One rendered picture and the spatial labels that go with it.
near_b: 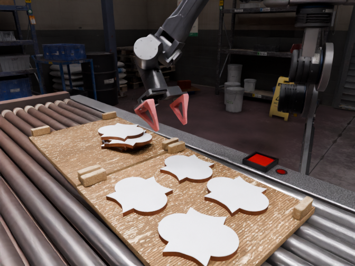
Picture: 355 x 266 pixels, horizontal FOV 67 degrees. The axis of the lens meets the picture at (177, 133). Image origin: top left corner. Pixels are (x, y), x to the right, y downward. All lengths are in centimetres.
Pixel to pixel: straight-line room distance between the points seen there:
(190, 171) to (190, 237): 23
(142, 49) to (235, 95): 376
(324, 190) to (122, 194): 49
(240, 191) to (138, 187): 23
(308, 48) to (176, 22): 67
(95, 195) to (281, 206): 41
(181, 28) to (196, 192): 41
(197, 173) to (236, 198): 13
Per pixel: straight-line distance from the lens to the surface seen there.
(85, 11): 646
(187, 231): 51
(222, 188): 63
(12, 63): 514
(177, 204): 59
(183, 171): 69
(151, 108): 64
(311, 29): 124
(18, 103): 156
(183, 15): 72
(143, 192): 61
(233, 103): 441
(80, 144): 92
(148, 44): 66
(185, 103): 71
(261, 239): 54
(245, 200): 60
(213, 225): 53
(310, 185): 77
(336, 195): 76
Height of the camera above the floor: 129
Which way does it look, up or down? 22 degrees down
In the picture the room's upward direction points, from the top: straight up
